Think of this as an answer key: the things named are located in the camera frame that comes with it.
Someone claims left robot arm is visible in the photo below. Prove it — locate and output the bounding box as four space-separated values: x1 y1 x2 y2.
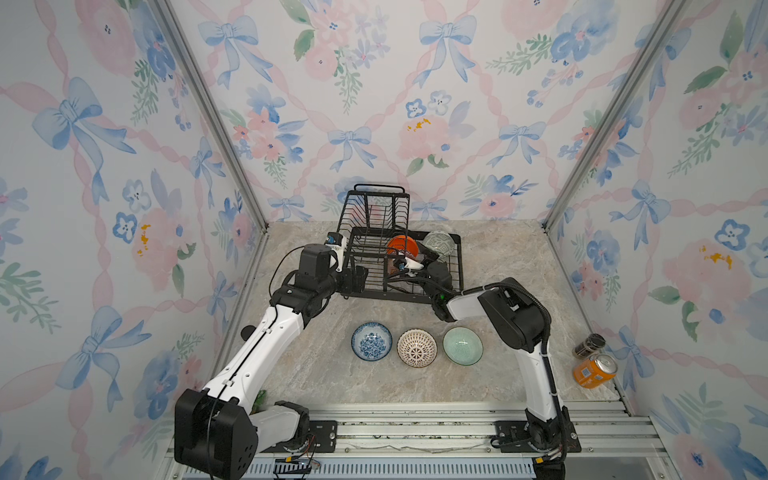
174 267 368 479

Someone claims mint green ceramic bowl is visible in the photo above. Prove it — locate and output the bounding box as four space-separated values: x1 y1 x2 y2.
443 327 483 366

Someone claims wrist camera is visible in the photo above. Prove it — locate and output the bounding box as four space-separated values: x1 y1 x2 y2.
394 256 424 272
324 232 348 272

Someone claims orange can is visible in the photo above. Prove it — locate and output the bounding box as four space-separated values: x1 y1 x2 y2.
572 354 618 389

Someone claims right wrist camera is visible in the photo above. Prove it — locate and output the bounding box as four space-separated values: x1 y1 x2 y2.
394 256 424 272

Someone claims green patterned ceramic bowl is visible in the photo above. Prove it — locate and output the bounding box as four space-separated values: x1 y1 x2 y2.
422 230 456 257

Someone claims brown lattice ceramic bowl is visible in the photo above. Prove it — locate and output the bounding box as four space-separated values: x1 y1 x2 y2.
397 329 438 368

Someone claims blue patterned ceramic bowl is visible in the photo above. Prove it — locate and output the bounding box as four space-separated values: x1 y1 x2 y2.
351 322 393 362

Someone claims black wire dish rack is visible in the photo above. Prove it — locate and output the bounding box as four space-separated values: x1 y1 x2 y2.
337 183 464 304

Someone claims black round knob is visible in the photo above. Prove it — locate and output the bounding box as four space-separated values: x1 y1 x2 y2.
240 325 256 341

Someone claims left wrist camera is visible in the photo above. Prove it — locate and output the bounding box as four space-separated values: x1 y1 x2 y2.
324 232 348 272

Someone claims green snack packet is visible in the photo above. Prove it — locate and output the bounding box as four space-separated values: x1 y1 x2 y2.
251 390 267 414

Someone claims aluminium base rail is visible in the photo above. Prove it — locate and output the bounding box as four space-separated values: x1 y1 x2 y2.
161 403 682 480

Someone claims orange plastic bowl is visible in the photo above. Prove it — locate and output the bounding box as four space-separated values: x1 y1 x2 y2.
386 235 420 259

